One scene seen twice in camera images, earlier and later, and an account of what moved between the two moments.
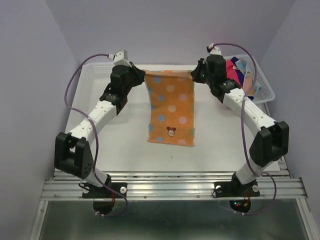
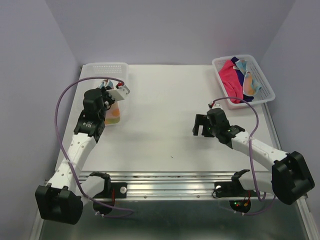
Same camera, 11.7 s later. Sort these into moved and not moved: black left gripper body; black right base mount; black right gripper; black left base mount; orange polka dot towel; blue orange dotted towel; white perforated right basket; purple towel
Moved: black left gripper body; orange polka dot towel; black right gripper
Not moved: white perforated right basket; black left base mount; purple towel; blue orange dotted towel; black right base mount
